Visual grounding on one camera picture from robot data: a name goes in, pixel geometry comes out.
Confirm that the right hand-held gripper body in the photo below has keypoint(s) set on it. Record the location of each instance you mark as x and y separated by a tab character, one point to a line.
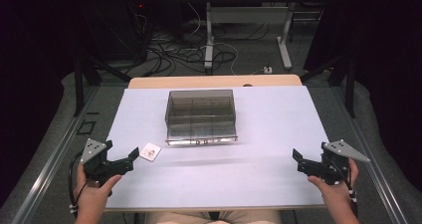
331	164

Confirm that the white metal desk frame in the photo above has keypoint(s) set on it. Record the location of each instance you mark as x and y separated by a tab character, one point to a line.
249	15

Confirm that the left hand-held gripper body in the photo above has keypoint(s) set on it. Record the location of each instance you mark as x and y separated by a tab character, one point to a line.
99	164

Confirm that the person's left hand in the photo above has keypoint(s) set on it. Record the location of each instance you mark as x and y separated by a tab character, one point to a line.
93	197

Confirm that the aluminium floor rail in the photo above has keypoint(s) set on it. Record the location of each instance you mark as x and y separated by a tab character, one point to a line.
49	164
371	164

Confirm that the black square floor frame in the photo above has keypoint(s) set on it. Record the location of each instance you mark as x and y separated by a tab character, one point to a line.
86	127

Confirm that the person's right hand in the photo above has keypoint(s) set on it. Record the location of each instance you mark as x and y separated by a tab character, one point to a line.
335	190

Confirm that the clear plastic drawer box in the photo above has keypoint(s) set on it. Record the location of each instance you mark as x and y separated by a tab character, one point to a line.
200	117

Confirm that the white table mat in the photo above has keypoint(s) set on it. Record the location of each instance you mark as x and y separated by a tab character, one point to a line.
232	171

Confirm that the white power strip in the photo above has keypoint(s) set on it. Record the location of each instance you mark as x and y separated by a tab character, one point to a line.
268	70

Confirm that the person's legs in beige trousers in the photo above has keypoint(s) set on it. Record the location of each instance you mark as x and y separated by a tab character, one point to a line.
212	217

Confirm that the black metal stand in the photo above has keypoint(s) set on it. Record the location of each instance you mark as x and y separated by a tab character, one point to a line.
83	81
345	81

